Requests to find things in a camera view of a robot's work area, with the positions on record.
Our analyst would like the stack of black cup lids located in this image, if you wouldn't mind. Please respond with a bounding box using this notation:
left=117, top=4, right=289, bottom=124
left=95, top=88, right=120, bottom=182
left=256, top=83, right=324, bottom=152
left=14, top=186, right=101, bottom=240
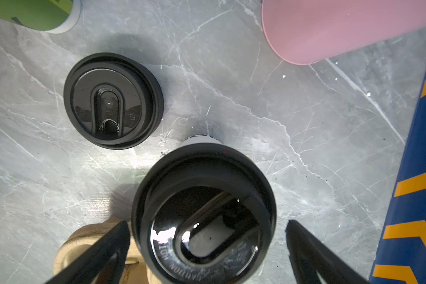
left=63, top=53, right=164, bottom=150

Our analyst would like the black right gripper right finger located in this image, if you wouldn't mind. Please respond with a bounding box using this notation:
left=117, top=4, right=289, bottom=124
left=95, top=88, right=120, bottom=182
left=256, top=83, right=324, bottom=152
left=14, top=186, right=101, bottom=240
left=285, top=220, right=368, bottom=284

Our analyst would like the white paper cup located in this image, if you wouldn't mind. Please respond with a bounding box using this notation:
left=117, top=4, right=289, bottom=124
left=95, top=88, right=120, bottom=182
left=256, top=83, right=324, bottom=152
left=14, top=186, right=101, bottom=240
left=179, top=134, right=222, bottom=147

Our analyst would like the pink straw holder cup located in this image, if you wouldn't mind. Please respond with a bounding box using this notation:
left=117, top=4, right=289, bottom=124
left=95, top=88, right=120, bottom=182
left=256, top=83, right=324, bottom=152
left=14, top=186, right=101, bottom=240
left=261, top=1, right=426, bottom=65

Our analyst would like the black plastic cup lid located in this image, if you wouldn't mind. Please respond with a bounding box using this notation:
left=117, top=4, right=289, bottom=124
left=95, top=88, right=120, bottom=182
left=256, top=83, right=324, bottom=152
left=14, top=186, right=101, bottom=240
left=131, top=143, right=277, bottom=284

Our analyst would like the stack of pulp cup carriers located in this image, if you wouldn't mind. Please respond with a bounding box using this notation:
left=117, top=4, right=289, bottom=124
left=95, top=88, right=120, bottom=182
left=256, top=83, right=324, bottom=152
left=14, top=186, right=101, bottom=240
left=47, top=217, right=162, bottom=284

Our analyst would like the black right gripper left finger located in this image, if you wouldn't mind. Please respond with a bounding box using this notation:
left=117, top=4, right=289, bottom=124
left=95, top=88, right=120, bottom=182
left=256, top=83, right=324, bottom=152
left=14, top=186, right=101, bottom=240
left=47, top=221, right=130, bottom=284

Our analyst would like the stack of green paper cups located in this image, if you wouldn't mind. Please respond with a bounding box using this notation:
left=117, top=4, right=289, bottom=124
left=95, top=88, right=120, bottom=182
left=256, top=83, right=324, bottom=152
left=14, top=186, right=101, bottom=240
left=0, top=0, right=82, bottom=34

